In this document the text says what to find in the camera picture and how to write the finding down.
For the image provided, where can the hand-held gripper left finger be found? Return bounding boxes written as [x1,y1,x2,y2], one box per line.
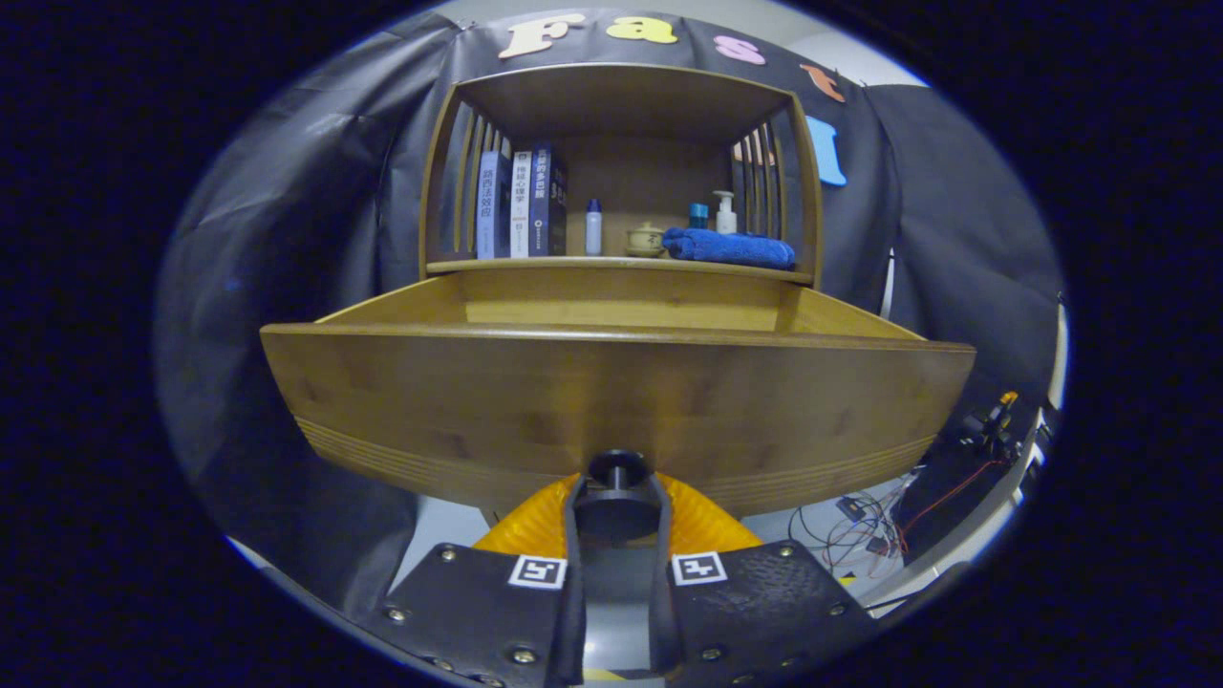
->
[382,473,589,688]

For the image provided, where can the wooden cabinet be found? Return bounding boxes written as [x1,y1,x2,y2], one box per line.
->
[418,62,825,288]

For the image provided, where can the dark blue book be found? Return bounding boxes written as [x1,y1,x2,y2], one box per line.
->
[528,143,569,257]

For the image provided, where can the folded blue towel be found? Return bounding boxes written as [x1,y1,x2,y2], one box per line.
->
[662,226,797,270]

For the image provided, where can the wooden drawer with black knob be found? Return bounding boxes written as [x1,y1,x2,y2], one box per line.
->
[260,266,977,541]

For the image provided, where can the white book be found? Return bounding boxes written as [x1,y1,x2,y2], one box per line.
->
[510,150,533,259]

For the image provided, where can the wooden countertop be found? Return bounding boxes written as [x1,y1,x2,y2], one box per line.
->
[427,253,813,285]

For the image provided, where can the black device with orange tip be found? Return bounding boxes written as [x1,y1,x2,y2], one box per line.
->
[960,390,1023,460]

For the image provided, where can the tangle of floor cables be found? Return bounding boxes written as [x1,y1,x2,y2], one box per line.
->
[788,459,1004,574]

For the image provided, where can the pale blue book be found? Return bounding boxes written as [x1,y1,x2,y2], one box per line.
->
[476,150,514,261]

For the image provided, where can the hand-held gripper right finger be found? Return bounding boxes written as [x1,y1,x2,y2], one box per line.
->
[650,473,875,688]

